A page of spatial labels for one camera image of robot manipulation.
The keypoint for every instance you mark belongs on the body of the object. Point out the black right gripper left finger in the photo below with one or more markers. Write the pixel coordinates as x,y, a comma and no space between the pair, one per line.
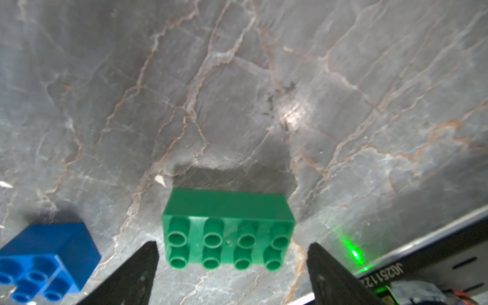
132,282

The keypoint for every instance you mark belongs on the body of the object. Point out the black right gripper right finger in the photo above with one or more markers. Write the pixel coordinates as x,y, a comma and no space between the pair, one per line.
332,283

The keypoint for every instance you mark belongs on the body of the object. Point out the green lego brick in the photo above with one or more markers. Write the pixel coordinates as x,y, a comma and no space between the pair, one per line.
212,228

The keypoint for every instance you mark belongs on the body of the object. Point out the blue lego brick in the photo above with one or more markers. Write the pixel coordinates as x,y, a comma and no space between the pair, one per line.
48,260

